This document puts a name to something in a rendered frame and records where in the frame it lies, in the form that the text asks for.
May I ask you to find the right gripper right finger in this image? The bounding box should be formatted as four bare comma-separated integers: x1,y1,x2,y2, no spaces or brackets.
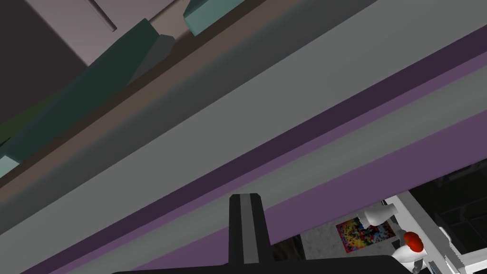
243,193,273,265

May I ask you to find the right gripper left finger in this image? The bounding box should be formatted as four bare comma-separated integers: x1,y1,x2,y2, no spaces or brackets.
228,193,247,266

